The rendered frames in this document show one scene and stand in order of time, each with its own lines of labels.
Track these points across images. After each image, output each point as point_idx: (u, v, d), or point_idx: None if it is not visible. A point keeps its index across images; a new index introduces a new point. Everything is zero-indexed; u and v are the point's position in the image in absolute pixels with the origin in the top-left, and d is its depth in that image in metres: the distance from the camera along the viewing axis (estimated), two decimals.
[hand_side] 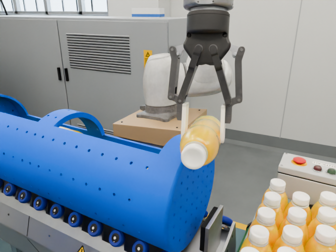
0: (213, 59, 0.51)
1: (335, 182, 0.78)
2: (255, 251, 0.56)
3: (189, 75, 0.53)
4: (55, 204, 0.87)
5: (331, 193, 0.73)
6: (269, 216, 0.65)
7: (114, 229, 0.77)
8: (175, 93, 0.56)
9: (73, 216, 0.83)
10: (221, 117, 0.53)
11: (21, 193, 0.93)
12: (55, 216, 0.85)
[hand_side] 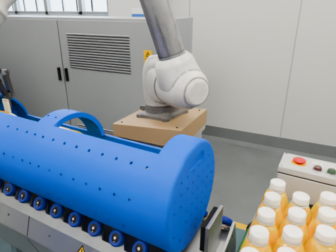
0: None
1: (335, 182, 0.78)
2: (255, 251, 0.56)
3: None
4: (55, 204, 0.87)
5: (331, 193, 0.73)
6: (269, 216, 0.65)
7: (114, 229, 0.77)
8: None
9: (73, 216, 0.83)
10: (8, 105, 1.06)
11: (21, 193, 0.93)
12: (55, 216, 0.85)
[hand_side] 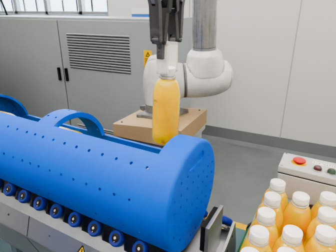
0: None
1: (335, 182, 0.78)
2: (255, 251, 0.56)
3: None
4: (55, 204, 0.87)
5: (331, 193, 0.73)
6: (269, 216, 0.65)
7: (114, 229, 0.77)
8: (178, 34, 0.70)
9: (73, 216, 0.83)
10: (157, 52, 0.68)
11: (21, 193, 0.93)
12: (55, 216, 0.85)
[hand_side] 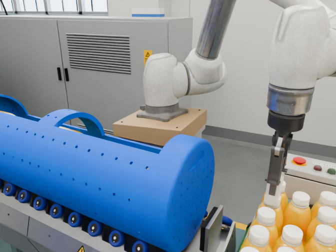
0: (272, 144, 0.66)
1: (335, 182, 0.78)
2: (255, 251, 0.56)
3: None
4: (55, 204, 0.87)
5: (331, 193, 0.73)
6: (269, 216, 0.65)
7: (114, 229, 0.77)
8: None
9: (73, 216, 0.83)
10: (267, 186, 0.70)
11: (21, 193, 0.93)
12: (55, 216, 0.85)
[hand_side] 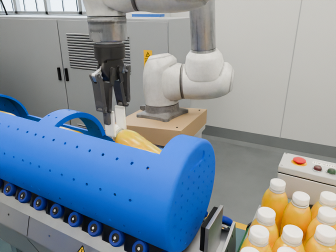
0: None
1: (335, 182, 0.78)
2: (255, 251, 0.56)
3: (114, 86, 0.76)
4: (56, 204, 0.87)
5: (331, 193, 0.73)
6: (269, 216, 0.65)
7: (115, 229, 0.77)
8: (125, 98, 0.79)
9: (73, 216, 0.83)
10: None
11: (21, 193, 0.93)
12: (54, 216, 0.85)
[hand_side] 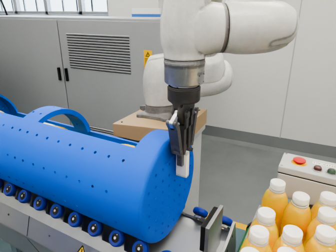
0: (191, 118, 0.68)
1: (335, 182, 0.78)
2: (255, 251, 0.56)
3: (185, 133, 0.68)
4: (53, 216, 0.86)
5: (331, 193, 0.73)
6: (269, 216, 0.65)
7: (115, 247, 0.75)
8: (176, 149, 0.69)
9: (73, 221, 0.83)
10: (188, 160, 0.72)
11: (23, 198, 0.92)
12: (56, 204, 0.87)
